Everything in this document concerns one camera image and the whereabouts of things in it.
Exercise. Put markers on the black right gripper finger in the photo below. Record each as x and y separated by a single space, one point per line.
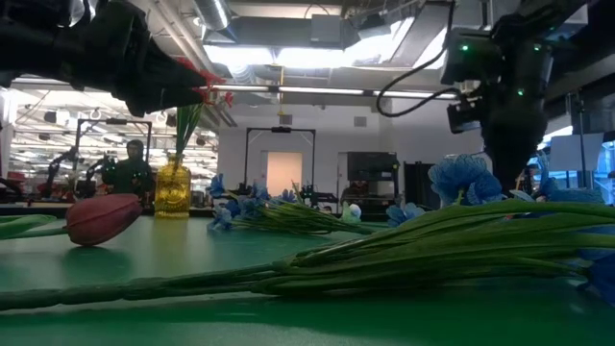
511 163

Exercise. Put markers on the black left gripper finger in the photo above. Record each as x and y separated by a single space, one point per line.
168 72
158 100

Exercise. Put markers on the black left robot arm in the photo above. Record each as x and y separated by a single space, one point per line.
29 38

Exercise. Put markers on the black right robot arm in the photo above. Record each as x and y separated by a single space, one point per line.
538 24

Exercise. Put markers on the yellow glass vase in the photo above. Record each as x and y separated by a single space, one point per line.
173 192

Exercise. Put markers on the white board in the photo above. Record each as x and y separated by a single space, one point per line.
576 151

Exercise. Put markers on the person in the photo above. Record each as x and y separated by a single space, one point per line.
132 175

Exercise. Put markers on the black upright panel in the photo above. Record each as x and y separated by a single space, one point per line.
418 187

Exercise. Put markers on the distant black robot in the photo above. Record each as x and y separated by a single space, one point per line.
57 165

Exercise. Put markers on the black equipment cabinet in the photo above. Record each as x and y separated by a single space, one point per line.
372 165

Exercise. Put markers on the pale orange door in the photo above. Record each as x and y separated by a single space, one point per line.
283 173

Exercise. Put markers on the ceiling light strip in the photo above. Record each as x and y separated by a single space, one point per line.
317 90

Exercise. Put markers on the green table mat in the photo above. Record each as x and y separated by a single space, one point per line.
29 209

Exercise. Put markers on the black gantry frame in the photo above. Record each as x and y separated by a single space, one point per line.
281 129
115 121

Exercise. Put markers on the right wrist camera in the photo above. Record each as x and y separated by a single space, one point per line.
463 117

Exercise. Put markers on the silver ceiling duct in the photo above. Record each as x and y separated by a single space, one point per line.
214 14

